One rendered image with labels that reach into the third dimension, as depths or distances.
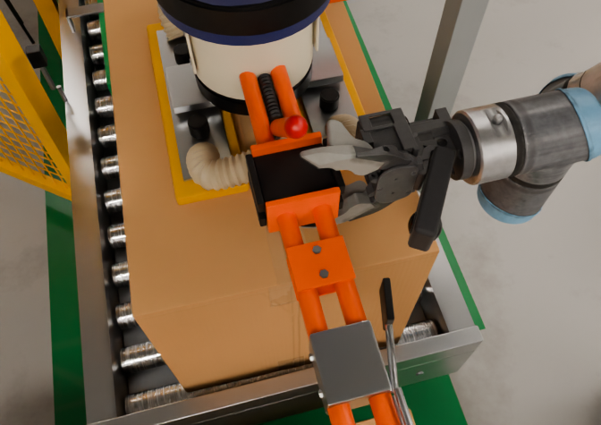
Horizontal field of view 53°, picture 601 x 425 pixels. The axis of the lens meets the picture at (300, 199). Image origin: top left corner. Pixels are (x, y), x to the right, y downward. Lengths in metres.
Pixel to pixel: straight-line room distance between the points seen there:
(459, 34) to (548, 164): 0.59
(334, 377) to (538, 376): 1.29
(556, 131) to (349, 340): 0.34
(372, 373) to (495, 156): 0.28
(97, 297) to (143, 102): 0.42
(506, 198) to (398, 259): 0.17
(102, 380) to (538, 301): 1.26
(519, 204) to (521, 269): 1.10
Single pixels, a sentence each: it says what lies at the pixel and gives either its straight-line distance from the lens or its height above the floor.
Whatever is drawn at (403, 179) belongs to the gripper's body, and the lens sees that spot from 0.68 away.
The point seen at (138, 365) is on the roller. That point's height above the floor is 0.54.
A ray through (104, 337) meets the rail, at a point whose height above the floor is 0.59.
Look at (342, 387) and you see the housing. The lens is 0.58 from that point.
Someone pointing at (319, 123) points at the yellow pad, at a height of 0.97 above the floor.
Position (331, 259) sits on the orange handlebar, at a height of 1.09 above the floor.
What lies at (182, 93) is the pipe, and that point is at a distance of 0.88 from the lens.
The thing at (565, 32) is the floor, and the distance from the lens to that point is 2.61.
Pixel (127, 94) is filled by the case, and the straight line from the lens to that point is 0.97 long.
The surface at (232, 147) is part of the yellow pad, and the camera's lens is 0.85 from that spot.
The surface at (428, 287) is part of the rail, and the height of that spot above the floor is 0.58.
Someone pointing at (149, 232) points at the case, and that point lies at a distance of 0.82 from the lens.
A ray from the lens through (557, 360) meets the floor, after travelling 1.86.
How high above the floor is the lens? 1.65
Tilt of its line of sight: 59 degrees down
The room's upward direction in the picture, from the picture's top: straight up
